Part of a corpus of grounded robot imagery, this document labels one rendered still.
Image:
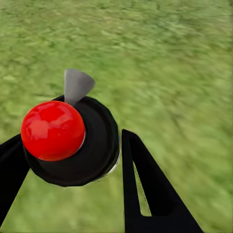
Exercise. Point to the pesticide atomizer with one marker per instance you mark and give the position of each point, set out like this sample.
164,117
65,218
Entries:
73,139

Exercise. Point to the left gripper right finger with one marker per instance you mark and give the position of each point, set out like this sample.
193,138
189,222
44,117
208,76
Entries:
169,213

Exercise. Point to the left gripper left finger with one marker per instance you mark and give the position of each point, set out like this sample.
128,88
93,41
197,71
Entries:
13,170

